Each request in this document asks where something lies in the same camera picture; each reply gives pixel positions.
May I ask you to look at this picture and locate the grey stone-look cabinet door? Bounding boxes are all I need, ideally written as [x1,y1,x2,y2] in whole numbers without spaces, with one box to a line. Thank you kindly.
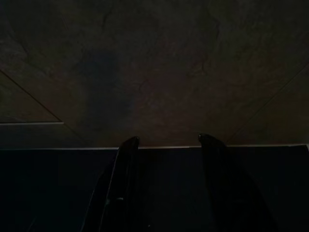
[0,0,309,148]
[228,69,309,147]

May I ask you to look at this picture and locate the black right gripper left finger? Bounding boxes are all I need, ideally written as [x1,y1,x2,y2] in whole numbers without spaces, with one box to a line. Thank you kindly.
[82,136,146,232]

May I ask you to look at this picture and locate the black floor mat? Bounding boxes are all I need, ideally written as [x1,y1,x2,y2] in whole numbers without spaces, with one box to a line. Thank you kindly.
[0,144,309,232]

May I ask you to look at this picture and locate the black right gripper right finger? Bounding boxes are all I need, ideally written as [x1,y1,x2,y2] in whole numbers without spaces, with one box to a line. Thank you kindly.
[197,133,279,232]

